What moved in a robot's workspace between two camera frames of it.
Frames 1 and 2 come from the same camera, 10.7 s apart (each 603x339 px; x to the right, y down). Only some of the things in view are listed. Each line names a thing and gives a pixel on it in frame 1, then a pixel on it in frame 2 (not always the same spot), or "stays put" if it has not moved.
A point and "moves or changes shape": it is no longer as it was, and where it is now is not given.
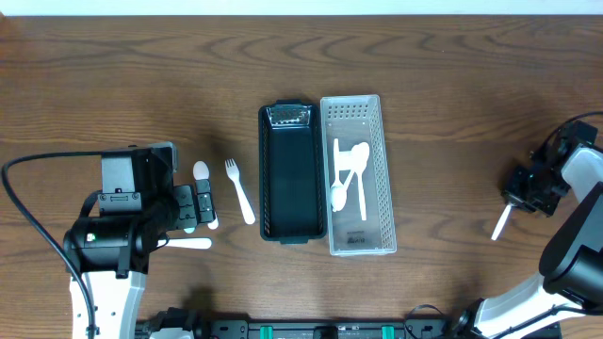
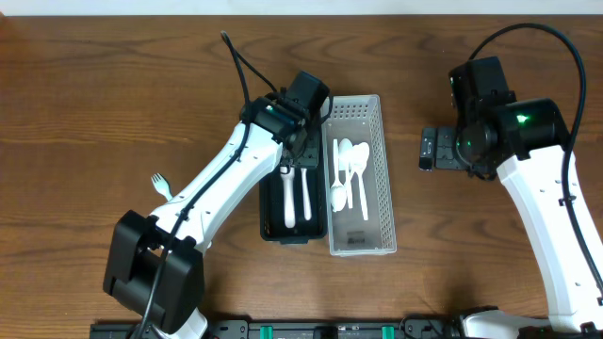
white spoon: (359, 156) stays put
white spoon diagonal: (354, 160) moves or changes shape
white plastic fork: (234, 173) to (287, 175)
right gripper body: (520, 189) to (443, 148)
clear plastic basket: (360, 198) stays put
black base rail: (318, 329) stays put
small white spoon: (201, 172) to (306, 195)
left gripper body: (187, 207) to (304, 153)
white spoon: (338, 193) stays put
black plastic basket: (292, 193) stays put
